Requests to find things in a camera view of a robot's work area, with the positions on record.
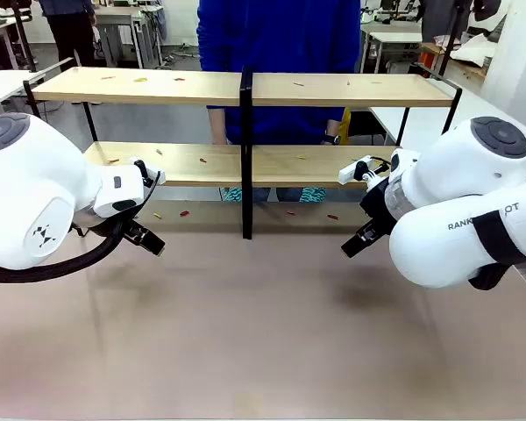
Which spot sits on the orange object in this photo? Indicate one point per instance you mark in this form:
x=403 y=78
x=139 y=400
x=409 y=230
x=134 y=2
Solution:
x=428 y=59

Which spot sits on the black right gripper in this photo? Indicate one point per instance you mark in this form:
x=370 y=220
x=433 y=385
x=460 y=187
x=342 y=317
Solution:
x=377 y=206

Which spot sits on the black wristwatch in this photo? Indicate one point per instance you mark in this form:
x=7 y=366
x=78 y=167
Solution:
x=332 y=139

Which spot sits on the person in blue sweater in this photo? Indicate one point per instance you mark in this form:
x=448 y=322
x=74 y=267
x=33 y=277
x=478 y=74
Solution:
x=280 y=39

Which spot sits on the yellow cloth strip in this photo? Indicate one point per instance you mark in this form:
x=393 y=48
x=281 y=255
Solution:
x=346 y=125

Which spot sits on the white background table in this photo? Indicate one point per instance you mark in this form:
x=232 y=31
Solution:
x=394 y=37

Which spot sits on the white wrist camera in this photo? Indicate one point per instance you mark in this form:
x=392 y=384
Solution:
x=354 y=171

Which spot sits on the person in dark clothes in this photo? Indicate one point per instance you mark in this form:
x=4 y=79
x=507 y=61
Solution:
x=68 y=30

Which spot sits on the person's right forearm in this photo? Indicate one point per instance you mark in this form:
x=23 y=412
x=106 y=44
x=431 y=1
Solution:
x=217 y=127

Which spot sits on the wooden shelf with black frame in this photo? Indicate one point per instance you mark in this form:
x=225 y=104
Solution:
x=245 y=153

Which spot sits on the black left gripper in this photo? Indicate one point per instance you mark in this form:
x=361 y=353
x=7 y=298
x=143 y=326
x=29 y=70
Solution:
x=136 y=230

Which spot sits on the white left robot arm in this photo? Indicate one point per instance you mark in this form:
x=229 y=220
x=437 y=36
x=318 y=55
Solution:
x=26 y=197

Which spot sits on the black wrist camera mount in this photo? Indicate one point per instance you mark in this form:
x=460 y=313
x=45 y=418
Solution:
x=143 y=173

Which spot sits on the black stand pole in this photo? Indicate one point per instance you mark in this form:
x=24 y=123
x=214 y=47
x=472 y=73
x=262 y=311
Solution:
x=24 y=39
x=450 y=39

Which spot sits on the white side table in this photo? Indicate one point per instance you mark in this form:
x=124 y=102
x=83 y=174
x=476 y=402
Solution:
x=0 y=85

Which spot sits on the white bag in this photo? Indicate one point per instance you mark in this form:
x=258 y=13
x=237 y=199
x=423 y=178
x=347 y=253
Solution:
x=475 y=50

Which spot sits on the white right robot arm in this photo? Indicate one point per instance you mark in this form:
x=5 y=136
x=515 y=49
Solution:
x=460 y=197

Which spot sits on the person's left forearm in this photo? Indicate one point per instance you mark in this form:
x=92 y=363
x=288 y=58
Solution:
x=334 y=127

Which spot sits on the grey metal desk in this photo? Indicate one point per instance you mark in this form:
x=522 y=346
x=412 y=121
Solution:
x=127 y=26

